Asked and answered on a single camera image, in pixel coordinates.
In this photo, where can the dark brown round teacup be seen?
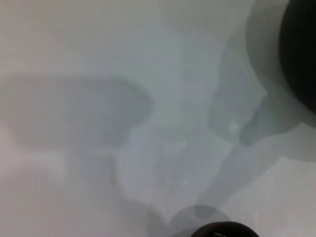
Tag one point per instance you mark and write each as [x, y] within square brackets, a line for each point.
[222, 230]

